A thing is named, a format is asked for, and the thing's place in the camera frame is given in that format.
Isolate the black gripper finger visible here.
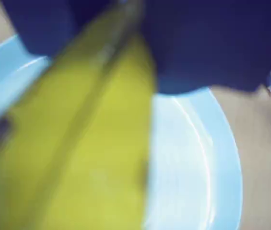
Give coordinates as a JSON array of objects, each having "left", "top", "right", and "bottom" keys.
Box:
[
  {"left": 137, "top": 0, "right": 271, "bottom": 96},
  {"left": 0, "top": 0, "right": 83, "bottom": 62}
]

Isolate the yellow coffee stick packet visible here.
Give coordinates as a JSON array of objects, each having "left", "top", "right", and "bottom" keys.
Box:
[{"left": 0, "top": 0, "right": 157, "bottom": 230}]

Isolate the light blue round plate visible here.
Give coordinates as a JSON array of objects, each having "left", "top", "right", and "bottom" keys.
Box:
[{"left": 0, "top": 33, "right": 243, "bottom": 230}]

